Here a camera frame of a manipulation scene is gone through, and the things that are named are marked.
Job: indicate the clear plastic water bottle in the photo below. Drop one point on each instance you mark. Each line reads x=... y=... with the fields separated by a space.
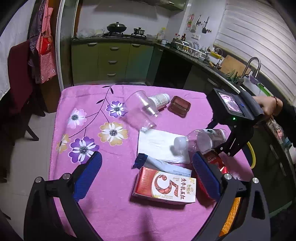
x=203 y=140

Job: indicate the white hanging sheet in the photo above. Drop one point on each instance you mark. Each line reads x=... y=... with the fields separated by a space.
x=16 y=32

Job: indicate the white dish rack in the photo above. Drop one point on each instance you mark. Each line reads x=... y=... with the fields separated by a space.
x=190 y=51

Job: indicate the small steel pot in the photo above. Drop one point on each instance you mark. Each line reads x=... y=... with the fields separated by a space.
x=138 y=31

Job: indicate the white pill bottle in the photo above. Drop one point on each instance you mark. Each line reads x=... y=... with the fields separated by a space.
x=160 y=100

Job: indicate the clear plastic cup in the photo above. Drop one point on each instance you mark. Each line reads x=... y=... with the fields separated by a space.
x=140 y=112

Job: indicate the brown plastic tray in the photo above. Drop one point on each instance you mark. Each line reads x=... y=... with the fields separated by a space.
x=179 y=106

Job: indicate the black bin yellow rim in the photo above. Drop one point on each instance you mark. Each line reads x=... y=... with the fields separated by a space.
x=252 y=155

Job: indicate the crushed red cola can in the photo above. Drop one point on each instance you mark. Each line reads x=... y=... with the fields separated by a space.
x=214 y=166

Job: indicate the white enamel mug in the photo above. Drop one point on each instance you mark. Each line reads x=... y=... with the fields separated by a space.
x=164 y=42

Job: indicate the pink floral tablecloth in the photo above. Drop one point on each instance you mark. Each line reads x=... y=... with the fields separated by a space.
x=90 y=118

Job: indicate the person right hand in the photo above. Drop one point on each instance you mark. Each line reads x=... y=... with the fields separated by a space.
x=270 y=105

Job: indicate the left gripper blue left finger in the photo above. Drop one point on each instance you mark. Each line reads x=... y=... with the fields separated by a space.
x=84 y=177

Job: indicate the dark red chair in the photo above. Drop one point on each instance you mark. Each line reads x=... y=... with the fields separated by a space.
x=22 y=96

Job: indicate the cooking oil bottle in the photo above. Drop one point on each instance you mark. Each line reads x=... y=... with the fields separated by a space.
x=161 y=34

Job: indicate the black wok with lid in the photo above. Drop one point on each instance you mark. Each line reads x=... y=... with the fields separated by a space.
x=116 y=28

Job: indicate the red checkered apron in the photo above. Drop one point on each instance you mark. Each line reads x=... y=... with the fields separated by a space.
x=41 y=43

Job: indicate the white window blind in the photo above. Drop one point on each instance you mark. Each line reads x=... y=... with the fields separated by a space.
x=255 y=29

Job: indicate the red white milk carton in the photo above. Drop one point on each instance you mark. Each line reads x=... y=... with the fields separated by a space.
x=165 y=187

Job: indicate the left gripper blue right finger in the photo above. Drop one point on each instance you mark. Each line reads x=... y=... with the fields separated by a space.
x=207 y=177

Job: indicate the white paper napkin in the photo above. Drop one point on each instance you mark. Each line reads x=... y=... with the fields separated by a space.
x=160 y=145

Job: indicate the wooden cutting board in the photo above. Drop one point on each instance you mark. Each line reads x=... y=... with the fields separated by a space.
x=230 y=64

